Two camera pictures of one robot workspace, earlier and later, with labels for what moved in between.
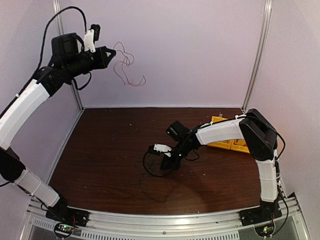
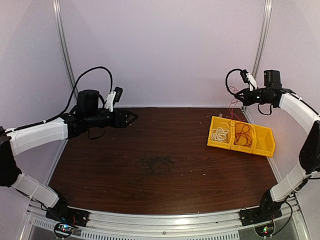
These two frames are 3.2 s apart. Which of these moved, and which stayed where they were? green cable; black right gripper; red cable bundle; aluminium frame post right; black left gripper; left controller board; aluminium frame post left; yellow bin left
Moved: black right gripper; red cable bundle; green cable; black left gripper
Stayed: yellow bin left; left controller board; aluminium frame post right; aluminium frame post left
